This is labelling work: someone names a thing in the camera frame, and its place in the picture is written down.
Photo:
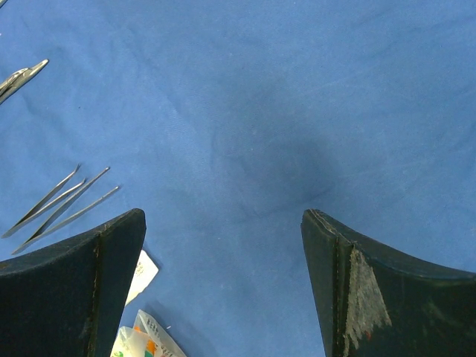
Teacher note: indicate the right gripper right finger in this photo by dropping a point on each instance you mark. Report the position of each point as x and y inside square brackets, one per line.
[373, 300]

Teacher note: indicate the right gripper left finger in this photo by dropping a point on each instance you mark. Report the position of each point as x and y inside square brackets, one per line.
[67, 299]

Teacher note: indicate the white packet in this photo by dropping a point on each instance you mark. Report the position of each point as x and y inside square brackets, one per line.
[145, 272]

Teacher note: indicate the green suture packet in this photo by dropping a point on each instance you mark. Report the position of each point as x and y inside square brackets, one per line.
[147, 338]

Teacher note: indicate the steel ring-handle scissors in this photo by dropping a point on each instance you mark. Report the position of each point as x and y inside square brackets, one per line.
[19, 78]

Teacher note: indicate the blue surgical drape cloth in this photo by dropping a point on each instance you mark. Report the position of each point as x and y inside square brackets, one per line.
[224, 121]

